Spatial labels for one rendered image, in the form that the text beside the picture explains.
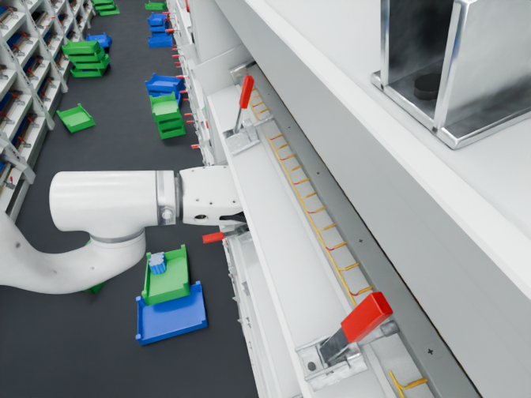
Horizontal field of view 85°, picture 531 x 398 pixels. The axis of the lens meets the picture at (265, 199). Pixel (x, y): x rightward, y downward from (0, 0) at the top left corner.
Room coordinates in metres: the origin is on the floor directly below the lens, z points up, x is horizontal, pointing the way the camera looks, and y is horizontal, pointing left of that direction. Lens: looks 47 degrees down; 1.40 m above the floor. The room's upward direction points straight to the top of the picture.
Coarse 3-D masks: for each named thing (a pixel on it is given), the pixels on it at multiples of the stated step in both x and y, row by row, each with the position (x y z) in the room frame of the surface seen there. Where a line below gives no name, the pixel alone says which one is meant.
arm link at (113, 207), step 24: (72, 192) 0.27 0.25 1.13; (96, 192) 0.27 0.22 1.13; (120, 192) 0.28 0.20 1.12; (144, 192) 0.29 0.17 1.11; (72, 216) 0.24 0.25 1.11; (96, 216) 0.25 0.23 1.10; (120, 216) 0.26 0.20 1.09; (144, 216) 0.27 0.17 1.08; (96, 240) 0.24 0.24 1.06; (120, 240) 0.25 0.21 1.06
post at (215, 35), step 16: (192, 0) 0.46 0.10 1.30; (208, 0) 0.47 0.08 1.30; (208, 16) 0.47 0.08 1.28; (224, 16) 0.47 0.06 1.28; (208, 32) 0.47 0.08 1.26; (224, 32) 0.47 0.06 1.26; (208, 48) 0.46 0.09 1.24; (224, 48) 0.47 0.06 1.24; (208, 112) 0.48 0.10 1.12; (224, 160) 0.47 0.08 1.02
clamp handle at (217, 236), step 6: (240, 228) 0.31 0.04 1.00; (210, 234) 0.30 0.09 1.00; (216, 234) 0.30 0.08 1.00; (222, 234) 0.30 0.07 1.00; (228, 234) 0.30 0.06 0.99; (234, 234) 0.30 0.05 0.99; (240, 234) 0.31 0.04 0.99; (204, 240) 0.29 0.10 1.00; (210, 240) 0.29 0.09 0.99; (216, 240) 0.29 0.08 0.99
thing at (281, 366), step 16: (240, 224) 0.34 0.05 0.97; (240, 256) 0.28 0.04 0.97; (256, 256) 0.27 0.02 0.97; (256, 272) 0.24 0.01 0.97; (256, 288) 0.21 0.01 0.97; (256, 304) 0.19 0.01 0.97; (272, 304) 0.19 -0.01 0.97; (272, 320) 0.16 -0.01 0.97; (272, 336) 0.14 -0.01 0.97; (272, 352) 0.12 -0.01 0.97; (288, 352) 0.12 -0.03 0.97; (272, 368) 0.10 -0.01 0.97; (288, 368) 0.10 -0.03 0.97; (288, 384) 0.08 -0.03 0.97
